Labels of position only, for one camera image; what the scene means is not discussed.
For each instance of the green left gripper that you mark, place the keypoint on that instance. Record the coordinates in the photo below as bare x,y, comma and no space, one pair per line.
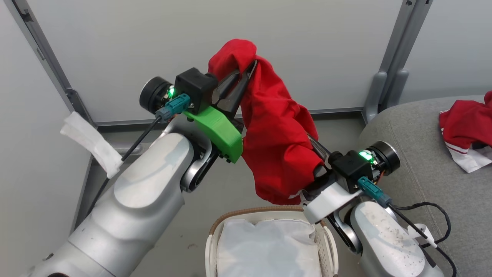
225,134

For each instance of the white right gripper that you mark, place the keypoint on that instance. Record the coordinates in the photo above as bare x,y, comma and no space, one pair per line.
330,200

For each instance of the plain red garment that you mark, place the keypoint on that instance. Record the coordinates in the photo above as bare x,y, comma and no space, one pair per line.
276,146

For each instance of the red garment with white stripes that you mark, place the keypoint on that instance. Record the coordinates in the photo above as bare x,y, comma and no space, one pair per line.
465,123

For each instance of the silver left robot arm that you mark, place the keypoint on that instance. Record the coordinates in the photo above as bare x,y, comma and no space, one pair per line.
134,207

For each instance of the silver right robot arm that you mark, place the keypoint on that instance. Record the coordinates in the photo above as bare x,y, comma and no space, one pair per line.
384,246

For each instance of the grey fabric sofa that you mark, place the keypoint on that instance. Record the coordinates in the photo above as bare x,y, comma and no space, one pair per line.
423,161

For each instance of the black round right gripper motor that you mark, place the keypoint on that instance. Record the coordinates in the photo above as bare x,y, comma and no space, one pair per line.
384,156

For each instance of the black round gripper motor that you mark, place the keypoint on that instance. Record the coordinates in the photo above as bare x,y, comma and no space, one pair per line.
384,156
153,94

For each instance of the white laundry basket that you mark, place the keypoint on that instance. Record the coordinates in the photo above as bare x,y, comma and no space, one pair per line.
326,246

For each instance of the black round left gripper motor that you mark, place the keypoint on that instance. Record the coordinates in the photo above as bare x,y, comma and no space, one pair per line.
153,94

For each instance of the white basket liner cloth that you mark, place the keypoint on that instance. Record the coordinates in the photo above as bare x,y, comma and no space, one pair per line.
265,250

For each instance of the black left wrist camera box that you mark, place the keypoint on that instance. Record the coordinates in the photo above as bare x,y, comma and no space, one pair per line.
194,90

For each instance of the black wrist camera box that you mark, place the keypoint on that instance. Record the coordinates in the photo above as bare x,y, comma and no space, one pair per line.
194,90
351,171

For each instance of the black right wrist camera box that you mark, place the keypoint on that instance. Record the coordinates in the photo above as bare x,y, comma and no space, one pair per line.
351,171

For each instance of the grey vertical partition post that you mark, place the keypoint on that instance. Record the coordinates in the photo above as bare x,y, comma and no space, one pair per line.
46,57
399,42

